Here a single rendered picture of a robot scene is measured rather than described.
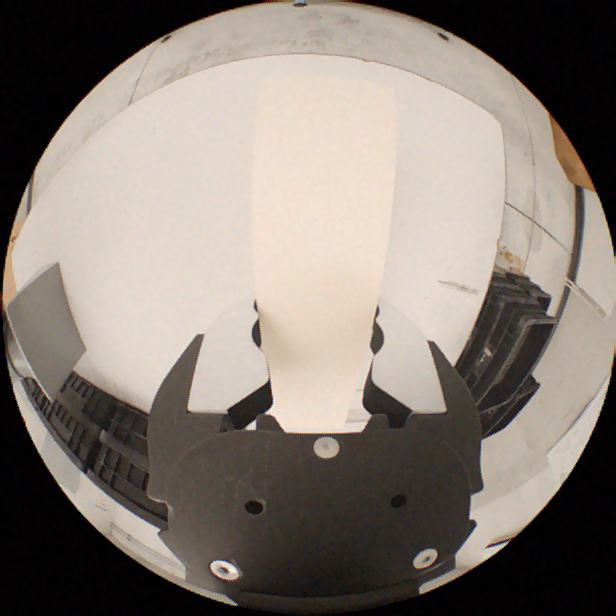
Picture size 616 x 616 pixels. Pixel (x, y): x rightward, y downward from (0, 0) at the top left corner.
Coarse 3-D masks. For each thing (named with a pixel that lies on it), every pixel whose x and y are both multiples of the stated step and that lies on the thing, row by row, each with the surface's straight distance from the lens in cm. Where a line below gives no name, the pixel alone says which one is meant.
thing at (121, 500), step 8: (88, 472) 51; (96, 480) 49; (104, 488) 47; (112, 488) 46; (112, 496) 46; (120, 496) 44; (120, 504) 44; (128, 504) 43; (136, 512) 42; (144, 512) 41; (144, 520) 42; (152, 520) 41; (160, 520) 40; (160, 528) 40; (168, 528) 39
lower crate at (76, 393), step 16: (64, 384) 70; (80, 384) 65; (64, 400) 65; (80, 400) 62; (96, 400) 58; (112, 400) 54; (80, 416) 57; (96, 416) 56; (112, 416) 56; (96, 432) 52
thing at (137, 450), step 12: (120, 408) 52; (132, 408) 52; (120, 420) 50; (132, 420) 49; (144, 420) 48; (108, 432) 51; (120, 432) 49; (132, 432) 48; (144, 432) 46; (108, 444) 48; (120, 444) 47; (132, 444) 47; (144, 444) 45; (132, 456) 44; (144, 456) 43
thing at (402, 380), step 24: (384, 312) 11; (384, 336) 9; (408, 336) 10; (384, 360) 8; (408, 360) 9; (432, 360) 9; (384, 384) 7; (408, 384) 8; (432, 384) 8; (384, 408) 8; (408, 408) 7; (432, 408) 7
